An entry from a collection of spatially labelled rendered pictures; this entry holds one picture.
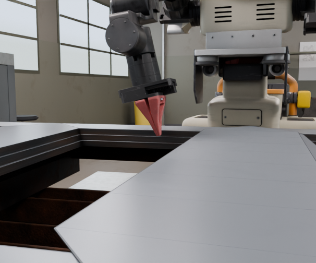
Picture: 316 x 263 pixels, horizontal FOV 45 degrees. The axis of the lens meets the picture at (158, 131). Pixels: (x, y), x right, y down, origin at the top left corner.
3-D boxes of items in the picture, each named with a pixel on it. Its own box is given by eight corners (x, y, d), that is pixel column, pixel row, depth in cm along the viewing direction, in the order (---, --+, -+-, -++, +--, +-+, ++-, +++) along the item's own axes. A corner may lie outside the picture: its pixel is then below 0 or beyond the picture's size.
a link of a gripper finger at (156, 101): (167, 134, 69) (155, 84, 69) (130, 142, 71) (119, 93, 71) (174, 131, 76) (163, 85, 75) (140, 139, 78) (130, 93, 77)
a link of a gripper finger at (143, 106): (179, 132, 69) (168, 81, 68) (142, 140, 70) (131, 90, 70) (185, 129, 75) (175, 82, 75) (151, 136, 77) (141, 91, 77)
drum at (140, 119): (156, 130, 831) (156, 99, 823) (149, 132, 791) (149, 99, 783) (138, 129, 845) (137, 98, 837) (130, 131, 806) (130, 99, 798)
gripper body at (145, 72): (171, 87, 68) (162, 47, 68) (119, 100, 71) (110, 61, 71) (178, 88, 75) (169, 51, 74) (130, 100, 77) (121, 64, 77)
